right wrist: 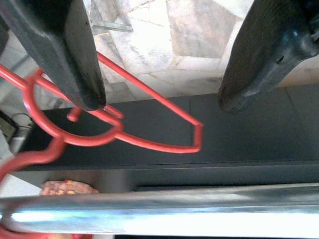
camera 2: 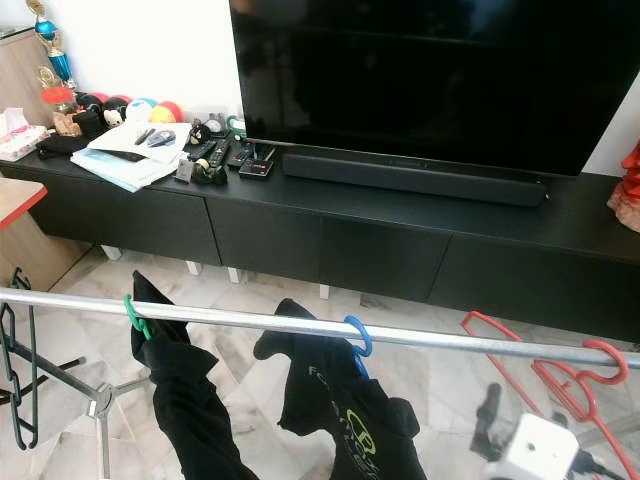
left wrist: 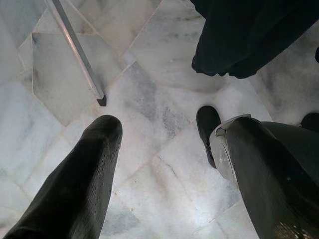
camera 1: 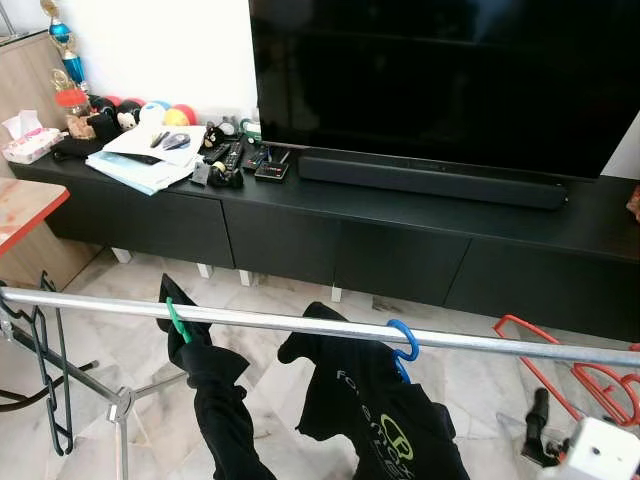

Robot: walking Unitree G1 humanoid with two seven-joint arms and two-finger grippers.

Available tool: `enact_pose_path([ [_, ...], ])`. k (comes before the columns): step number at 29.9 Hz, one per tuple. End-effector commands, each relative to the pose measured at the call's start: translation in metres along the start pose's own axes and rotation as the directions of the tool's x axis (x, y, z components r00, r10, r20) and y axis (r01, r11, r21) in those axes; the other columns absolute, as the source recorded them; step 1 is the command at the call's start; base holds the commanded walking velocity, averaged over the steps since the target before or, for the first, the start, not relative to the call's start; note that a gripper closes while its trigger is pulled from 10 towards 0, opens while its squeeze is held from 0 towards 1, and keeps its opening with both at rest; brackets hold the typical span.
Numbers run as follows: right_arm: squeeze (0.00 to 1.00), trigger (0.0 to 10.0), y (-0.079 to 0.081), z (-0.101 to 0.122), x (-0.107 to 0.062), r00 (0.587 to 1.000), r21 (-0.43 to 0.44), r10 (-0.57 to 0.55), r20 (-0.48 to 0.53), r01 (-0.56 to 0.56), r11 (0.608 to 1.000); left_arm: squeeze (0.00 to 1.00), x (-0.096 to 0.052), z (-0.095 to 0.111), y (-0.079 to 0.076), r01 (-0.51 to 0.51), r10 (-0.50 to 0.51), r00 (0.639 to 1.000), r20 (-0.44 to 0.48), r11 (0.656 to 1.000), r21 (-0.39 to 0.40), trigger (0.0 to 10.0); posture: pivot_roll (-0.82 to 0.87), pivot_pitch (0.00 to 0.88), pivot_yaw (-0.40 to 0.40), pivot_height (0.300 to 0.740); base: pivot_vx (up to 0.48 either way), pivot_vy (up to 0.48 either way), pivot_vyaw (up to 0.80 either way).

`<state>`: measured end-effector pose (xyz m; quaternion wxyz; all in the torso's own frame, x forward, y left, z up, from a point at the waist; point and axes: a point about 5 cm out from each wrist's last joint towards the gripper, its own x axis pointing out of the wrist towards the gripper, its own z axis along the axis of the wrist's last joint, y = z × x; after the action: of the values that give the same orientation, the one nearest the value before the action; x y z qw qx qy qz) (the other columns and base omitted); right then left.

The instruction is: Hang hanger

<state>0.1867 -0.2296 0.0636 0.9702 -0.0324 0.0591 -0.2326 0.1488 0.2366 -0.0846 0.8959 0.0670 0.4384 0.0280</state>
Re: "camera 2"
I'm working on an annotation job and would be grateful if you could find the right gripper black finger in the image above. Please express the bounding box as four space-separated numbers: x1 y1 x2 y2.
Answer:
479 383 503 441

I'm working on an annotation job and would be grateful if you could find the blue plastic hanger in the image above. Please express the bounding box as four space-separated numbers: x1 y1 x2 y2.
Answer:
343 315 374 381

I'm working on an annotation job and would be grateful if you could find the red plastic hanger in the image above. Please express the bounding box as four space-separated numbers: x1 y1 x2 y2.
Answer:
461 310 631 426

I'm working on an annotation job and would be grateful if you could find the green plastic hanger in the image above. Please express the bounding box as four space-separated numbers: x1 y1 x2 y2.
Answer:
124 293 153 341

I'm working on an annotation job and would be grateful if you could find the black television console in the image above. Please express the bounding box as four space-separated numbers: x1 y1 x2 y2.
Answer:
0 150 640 341

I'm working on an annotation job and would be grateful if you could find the marble pattern table red edge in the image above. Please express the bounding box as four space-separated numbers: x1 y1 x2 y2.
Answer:
0 178 88 403

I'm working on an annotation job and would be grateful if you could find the black soundbar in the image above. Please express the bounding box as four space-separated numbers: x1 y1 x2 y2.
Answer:
280 150 551 209

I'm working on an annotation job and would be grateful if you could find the red buddha statue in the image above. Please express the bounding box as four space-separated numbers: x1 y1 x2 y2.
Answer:
608 140 640 233

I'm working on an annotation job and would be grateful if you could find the silver metal clothes rack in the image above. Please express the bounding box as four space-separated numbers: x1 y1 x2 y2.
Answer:
0 288 640 480

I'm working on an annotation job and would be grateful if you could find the pink tissue pack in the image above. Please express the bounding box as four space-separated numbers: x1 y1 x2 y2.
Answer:
0 108 51 163

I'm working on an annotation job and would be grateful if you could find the white paper stack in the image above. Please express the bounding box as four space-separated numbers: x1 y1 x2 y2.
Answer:
72 120 193 193

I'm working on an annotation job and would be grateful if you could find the black flat screen television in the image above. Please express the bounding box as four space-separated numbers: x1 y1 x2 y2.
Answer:
228 0 640 179

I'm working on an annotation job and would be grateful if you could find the small black set-top box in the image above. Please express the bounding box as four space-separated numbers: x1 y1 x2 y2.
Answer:
238 158 276 179

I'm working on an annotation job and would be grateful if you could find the jar with red lid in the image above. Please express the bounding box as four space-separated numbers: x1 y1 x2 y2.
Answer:
42 85 81 136

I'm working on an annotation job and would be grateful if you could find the black tape dispenser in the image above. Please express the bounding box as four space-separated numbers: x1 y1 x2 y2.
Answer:
193 165 229 186

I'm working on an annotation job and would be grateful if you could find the black plush toy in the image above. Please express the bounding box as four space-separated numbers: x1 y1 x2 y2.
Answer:
75 92 129 136

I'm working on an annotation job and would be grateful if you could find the black remote control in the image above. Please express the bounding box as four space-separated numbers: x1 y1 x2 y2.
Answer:
190 138 231 169

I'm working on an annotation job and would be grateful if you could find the white blue ball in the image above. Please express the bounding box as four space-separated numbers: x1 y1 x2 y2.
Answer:
128 98 158 123

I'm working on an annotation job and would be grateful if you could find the yellow red ball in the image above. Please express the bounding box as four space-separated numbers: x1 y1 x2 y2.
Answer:
150 100 186 124

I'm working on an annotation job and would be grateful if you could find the blue gold trophy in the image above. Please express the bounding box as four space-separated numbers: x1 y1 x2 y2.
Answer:
25 0 76 86

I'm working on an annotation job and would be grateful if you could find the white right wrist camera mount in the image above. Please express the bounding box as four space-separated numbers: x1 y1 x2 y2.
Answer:
500 412 581 480

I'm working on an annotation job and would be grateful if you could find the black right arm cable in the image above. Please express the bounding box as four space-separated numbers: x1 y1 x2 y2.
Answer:
572 452 631 480

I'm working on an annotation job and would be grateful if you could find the black wire hanger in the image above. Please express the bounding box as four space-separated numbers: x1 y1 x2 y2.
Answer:
0 268 41 451

